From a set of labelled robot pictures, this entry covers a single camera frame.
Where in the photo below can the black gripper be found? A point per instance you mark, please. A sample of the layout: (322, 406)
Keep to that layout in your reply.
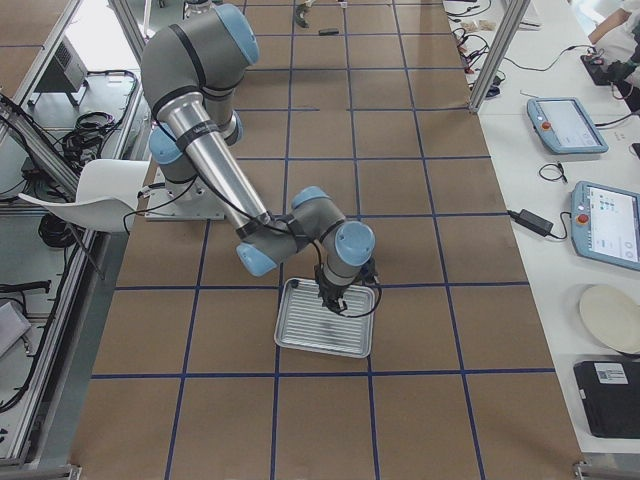
(330, 292)

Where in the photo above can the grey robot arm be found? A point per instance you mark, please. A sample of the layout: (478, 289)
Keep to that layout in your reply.
(189, 71)

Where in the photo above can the silver ribbed metal tray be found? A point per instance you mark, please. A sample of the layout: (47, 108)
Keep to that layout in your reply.
(303, 323)

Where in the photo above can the black power adapter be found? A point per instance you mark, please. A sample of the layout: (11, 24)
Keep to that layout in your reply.
(531, 221)

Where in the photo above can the white plastic chair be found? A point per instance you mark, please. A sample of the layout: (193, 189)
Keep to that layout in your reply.
(106, 196)

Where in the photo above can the black brake pad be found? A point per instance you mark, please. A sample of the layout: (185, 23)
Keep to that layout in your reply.
(328, 32)

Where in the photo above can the white round plate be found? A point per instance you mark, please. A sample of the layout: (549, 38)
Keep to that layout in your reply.
(611, 317)

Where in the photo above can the near blue teach pendant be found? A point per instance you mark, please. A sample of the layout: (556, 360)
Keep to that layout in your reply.
(605, 224)

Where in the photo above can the blue teach pendant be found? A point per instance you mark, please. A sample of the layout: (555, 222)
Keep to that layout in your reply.
(605, 224)
(564, 126)

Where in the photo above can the black flat box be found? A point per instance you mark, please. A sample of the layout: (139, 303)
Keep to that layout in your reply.
(609, 391)

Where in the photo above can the far blue teach pendant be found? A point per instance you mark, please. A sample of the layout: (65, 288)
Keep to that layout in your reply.
(564, 126)

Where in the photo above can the olive brake shoe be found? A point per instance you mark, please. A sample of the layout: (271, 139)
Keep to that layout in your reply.
(300, 13)

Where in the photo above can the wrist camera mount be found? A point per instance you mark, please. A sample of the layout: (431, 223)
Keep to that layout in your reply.
(368, 274)

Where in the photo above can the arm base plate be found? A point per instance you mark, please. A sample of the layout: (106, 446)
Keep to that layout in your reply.
(190, 201)

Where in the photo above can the aluminium frame post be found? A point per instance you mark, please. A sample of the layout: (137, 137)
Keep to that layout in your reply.
(499, 46)

